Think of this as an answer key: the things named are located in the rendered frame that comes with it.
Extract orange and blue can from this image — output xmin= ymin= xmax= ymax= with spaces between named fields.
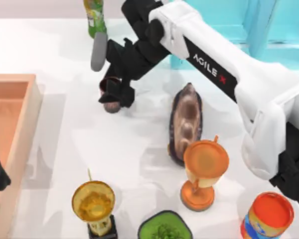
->
xmin=240 ymin=191 xmax=295 ymax=239

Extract green bottle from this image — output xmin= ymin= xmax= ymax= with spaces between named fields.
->
xmin=83 ymin=0 xmax=108 ymax=38

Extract orange trophy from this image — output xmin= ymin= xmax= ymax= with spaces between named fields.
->
xmin=180 ymin=135 xmax=230 ymax=213

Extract dark red cup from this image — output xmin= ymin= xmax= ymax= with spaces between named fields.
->
xmin=99 ymin=76 xmax=121 ymax=115

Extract light blue rack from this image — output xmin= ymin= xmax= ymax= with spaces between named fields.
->
xmin=168 ymin=0 xmax=299 ymax=71

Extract pale grey rounded box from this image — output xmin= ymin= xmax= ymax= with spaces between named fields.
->
xmin=90 ymin=31 xmax=108 ymax=72

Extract gold trophy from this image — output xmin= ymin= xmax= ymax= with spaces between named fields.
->
xmin=71 ymin=168 xmax=119 ymax=239

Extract salmon-coloured shallow box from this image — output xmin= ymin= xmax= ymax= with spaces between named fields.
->
xmin=0 ymin=73 xmax=44 ymax=239

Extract green plant pot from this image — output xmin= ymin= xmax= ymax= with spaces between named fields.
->
xmin=137 ymin=210 xmax=191 ymax=239

